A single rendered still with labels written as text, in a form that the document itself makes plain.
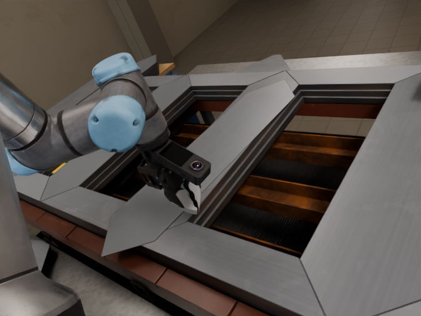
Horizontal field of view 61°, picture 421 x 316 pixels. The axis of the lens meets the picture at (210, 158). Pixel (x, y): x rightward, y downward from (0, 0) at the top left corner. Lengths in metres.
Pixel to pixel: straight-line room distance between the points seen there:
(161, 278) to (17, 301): 0.61
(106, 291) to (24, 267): 0.86
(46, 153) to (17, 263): 0.39
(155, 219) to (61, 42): 3.13
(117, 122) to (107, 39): 3.66
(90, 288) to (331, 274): 0.69
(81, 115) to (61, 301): 0.39
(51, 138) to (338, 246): 0.48
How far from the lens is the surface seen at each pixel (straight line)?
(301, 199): 1.00
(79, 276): 1.15
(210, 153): 0.95
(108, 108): 0.51
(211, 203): 0.82
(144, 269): 0.81
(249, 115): 1.04
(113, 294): 1.03
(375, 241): 0.65
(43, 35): 3.75
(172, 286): 0.75
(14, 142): 0.55
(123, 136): 0.52
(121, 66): 0.61
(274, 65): 1.50
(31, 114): 0.54
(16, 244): 0.20
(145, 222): 0.84
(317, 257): 0.64
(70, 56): 3.86
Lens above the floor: 1.37
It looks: 33 degrees down
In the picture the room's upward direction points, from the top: 24 degrees counter-clockwise
